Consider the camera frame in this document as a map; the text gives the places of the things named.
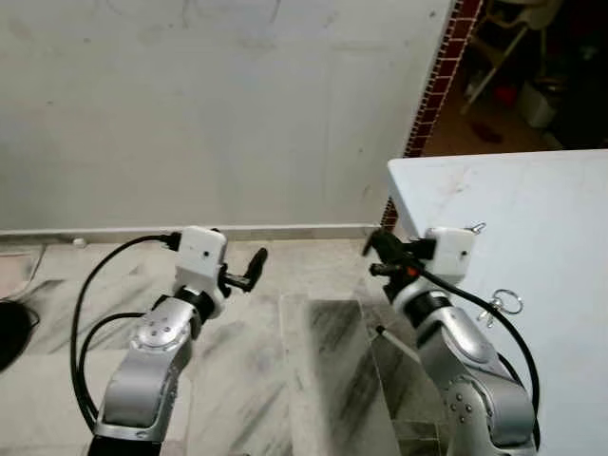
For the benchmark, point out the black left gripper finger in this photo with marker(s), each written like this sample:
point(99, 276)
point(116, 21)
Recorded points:
point(255, 266)

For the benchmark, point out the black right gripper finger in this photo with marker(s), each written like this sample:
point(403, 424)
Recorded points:
point(385, 271)
point(382, 242)

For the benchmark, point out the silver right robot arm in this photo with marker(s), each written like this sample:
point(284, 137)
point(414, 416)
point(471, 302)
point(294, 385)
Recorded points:
point(465, 370)

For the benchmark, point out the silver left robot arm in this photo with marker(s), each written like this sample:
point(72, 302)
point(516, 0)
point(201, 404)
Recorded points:
point(152, 361)

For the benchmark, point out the small silver clasp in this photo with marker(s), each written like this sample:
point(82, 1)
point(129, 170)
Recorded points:
point(478, 228)

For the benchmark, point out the white plastic folding table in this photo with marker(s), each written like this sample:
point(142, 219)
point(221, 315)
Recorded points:
point(532, 247)

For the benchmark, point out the small red item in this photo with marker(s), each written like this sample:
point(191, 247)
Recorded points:
point(505, 95)

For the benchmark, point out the white container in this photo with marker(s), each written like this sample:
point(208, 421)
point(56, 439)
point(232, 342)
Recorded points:
point(540, 104)

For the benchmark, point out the black round object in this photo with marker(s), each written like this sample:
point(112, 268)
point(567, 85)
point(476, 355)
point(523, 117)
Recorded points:
point(14, 332)

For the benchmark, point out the wooden high chair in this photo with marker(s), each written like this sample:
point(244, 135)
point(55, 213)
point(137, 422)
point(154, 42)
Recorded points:
point(508, 33)

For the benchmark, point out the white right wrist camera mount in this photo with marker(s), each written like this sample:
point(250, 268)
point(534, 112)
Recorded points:
point(451, 252)

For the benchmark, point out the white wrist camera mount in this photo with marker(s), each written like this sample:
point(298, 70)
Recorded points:
point(451, 252)
point(202, 256)

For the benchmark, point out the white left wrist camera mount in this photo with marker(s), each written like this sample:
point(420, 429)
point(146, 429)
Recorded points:
point(202, 256)

